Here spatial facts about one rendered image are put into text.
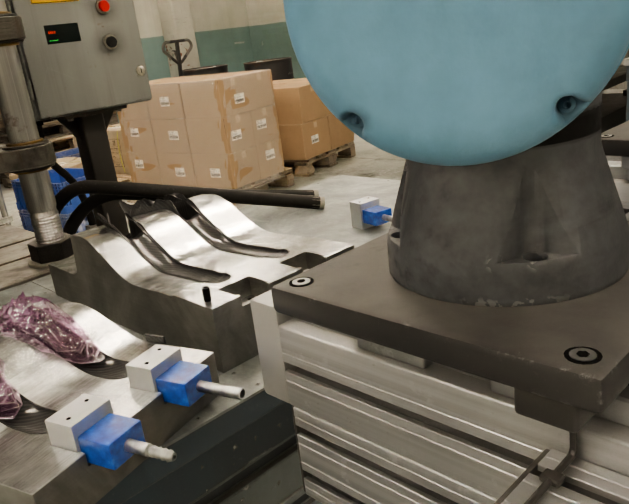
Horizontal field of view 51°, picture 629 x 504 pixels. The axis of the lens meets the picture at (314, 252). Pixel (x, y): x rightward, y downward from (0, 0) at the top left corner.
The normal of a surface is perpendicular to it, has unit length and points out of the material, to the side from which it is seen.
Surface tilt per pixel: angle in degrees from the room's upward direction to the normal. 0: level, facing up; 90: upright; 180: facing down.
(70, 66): 90
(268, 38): 90
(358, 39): 98
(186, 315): 90
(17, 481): 0
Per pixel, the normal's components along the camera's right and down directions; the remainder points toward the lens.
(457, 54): -0.30, 0.47
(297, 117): -0.54, 0.34
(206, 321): -0.71, 0.31
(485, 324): -0.12, -0.94
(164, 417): 0.87, 0.05
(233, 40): 0.75, 0.13
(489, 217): -0.37, 0.04
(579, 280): 0.29, 0.27
